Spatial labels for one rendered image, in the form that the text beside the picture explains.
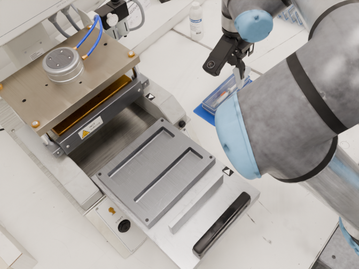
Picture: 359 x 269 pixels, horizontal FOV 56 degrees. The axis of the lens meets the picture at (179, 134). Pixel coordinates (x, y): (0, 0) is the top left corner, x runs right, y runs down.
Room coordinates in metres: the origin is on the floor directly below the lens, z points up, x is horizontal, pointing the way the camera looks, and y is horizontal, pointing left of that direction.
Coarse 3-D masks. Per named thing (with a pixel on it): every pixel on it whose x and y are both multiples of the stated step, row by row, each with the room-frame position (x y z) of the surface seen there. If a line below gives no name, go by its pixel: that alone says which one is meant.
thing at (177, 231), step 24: (216, 168) 0.34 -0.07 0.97; (192, 192) 0.29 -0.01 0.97; (216, 192) 0.28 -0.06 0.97; (240, 192) 0.28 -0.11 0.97; (168, 216) 0.25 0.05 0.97; (192, 216) 0.24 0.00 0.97; (216, 216) 0.23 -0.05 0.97; (240, 216) 0.23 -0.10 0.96; (168, 240) 0.20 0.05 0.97; (192, 240) 0.19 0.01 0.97; (216, 240) 0.19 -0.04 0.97; (192, 264) 0.15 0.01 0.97
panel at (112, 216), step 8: (184, 128) 0.49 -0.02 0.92; (104, 200) 0.33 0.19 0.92; (96, 208) 0.31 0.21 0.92; (104, 208) 0.31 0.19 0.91; (112, 208) 0.31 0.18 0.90; (104, 216) 0.30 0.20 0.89; (112, 216) 0.30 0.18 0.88; (120, 216) 0.31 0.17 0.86; (112, 224) 0.29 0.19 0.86; (120, 224) 0.29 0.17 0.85; (112, 232) 0.28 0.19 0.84; (120, 232) 0.28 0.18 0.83; (128, 232) 0.28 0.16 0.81; (136, 232) 0.29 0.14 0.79; (120, 240) 0.27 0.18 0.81; (128, 240) 0.27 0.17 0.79; (136, 240) 0.27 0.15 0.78; (144, 240) 0.28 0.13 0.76; (128, 248) 0.26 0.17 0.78; (136, 248) 0.26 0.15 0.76
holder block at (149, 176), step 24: (144, 144) 0.42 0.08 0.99; (168, 144) 0.40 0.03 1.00; (192, 144) 0.39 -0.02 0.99; (120, 168) 0.37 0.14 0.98; (144, 168) 0.35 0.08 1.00; (168, 168) 0.35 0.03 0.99; (192, 168) 0.34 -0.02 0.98; (120, 192) 0.30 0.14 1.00; (144, 192) 0.30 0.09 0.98; (168, 192) 0.29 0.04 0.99; (144, 216) 0.25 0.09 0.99
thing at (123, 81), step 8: (120, 80) 0.55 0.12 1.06; (128, 80) 0.55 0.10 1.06; (112, 88) 0.53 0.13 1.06; (120, 88) 0.53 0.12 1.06; (96, 96) 0.52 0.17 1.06; (104, 96) 0.51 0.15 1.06; (88, 104) 0.50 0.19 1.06; (96, 104) 0.49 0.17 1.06; (80, 112) 0.48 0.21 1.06; (88, 112) 0.48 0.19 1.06; (64, 120) 0.46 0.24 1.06; (72, 120) 0.46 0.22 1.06; (80, 120) 0.46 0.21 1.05; (56, 128) 0.44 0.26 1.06; (64, 128) 0.44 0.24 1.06
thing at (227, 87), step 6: (228, 78) 0.75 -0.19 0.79; (234, 78) 0.75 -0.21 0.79; (246, 78) 0.74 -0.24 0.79; (222, 84) 0.73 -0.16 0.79; (228, 84) 0.72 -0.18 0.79; (234, 84) 0.72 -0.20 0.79; (216, 90) 0.71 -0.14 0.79; (222, 90) 0.70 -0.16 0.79; (228, 90) 0.70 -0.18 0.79; (234, 90) 0.70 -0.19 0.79; (210, 96) 0.69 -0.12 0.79; (216, 96) 0.68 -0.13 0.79; (222, 96) 0.68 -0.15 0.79; (228, 96) 0.68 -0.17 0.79; (204, 102) 0.67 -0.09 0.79; (210, 102) 0.66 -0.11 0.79; (216, 102) 0.66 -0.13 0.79; (222, 102) 0.65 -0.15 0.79
